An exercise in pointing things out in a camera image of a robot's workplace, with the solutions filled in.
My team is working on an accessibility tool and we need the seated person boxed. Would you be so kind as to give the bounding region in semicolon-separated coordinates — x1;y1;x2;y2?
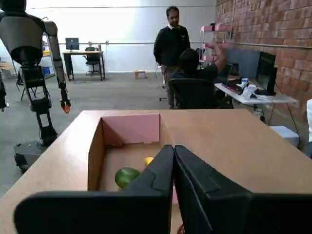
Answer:
170;42;227;81

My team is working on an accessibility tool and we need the black computer monitor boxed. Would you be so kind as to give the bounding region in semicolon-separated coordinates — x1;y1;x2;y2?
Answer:
257;51;278;96

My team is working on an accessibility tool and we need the white desk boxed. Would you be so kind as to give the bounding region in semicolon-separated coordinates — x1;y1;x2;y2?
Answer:
214;82;299;115

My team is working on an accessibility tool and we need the grey plastic box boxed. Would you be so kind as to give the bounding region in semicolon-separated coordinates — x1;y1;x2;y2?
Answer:
269;125;300;148

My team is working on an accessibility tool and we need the round green toy fruit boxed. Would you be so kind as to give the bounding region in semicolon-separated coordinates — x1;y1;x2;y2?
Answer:
115;167;141;190

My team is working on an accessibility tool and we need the grey partition panel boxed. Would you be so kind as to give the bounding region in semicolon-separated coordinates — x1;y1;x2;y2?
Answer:
225;48;261;78

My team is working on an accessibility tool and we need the pink metal shelf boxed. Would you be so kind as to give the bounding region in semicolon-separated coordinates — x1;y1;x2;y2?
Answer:
200;23;234;63

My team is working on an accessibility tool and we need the white crumpled paper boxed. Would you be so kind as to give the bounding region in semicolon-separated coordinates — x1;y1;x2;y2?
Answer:
240;84;259;99

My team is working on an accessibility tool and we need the standing person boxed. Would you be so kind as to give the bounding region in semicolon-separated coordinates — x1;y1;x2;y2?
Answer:
153;6;191;110

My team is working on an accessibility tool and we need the wooden desk with black legs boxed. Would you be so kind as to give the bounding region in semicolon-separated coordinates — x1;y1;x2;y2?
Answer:
62;50;106;81

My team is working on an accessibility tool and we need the pink cardboard box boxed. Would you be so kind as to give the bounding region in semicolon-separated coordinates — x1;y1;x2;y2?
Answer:
87;113;180;205

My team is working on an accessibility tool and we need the grey humanoid robot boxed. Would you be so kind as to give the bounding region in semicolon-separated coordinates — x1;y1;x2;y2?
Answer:
0;0;73;175

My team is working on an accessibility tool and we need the black mesh office chair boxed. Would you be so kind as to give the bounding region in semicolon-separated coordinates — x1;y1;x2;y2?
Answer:
82;46;103;76

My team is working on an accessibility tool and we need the small computer monitor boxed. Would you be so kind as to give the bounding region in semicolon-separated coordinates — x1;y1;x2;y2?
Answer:
65;38;79;52

